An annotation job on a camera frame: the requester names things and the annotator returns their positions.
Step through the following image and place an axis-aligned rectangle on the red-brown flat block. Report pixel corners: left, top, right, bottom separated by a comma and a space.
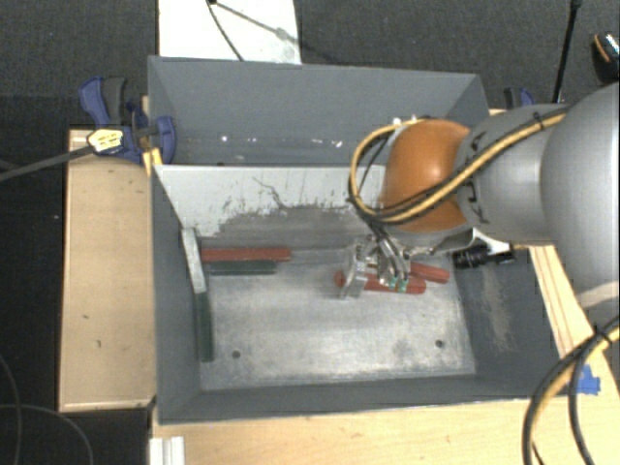
200, 245, 294, 264
332, 269, 428, 296
409, 261, 452, 285

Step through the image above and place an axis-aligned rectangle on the pale wood board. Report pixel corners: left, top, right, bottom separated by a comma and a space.
57, 128, 159, 414

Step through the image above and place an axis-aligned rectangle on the pale grey flat block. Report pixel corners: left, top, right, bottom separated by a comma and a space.
180, 227, 209, 295

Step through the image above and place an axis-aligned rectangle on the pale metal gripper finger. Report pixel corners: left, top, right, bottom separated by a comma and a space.
350, 271, 373, 299
337, 256, 361, 300

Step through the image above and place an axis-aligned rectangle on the dark green flat block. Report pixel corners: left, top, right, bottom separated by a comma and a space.
206, 260, 279, 277

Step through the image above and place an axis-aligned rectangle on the black cylinder on white bracket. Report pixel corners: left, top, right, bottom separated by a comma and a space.
451, 232, 517, 270

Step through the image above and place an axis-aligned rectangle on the grey metal bin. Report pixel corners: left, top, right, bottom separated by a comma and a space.
146, 54, 559, 425

